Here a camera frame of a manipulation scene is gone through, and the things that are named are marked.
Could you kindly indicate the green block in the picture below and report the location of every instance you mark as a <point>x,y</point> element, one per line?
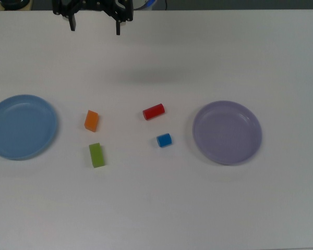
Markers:
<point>97,155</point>

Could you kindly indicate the black round object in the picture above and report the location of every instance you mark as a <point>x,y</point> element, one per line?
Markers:
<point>13,2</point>

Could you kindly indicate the purple plate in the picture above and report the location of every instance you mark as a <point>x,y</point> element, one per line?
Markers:
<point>227,132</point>

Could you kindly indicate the red cylinder block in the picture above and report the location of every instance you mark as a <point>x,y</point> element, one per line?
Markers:
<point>154,112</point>

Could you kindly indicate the orange block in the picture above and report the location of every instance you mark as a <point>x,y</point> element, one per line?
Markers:
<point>91,121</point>

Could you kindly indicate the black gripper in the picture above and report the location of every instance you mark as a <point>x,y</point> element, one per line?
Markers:
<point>99,4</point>

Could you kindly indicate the blue plate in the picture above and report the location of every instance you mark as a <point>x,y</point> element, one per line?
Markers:
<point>21,127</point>

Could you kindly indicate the blue block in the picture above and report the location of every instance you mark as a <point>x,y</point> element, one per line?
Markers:
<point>163,140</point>

